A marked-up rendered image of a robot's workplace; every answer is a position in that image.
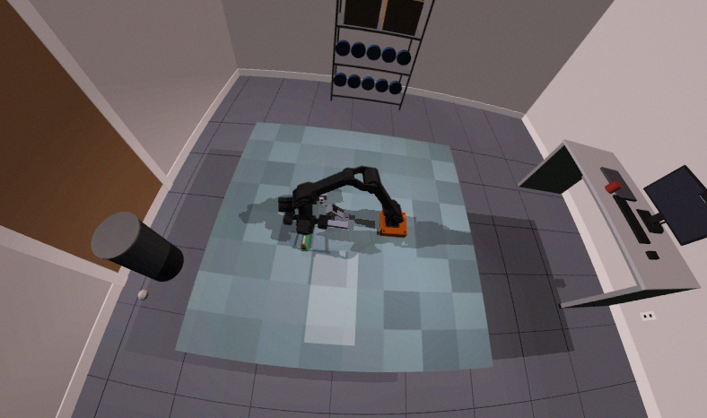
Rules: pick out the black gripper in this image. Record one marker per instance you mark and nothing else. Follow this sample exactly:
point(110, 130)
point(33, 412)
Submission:
point(321, 221)

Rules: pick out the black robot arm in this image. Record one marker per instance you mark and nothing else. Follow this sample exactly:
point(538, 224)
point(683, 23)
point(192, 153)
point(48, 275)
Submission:
point(306, 194)

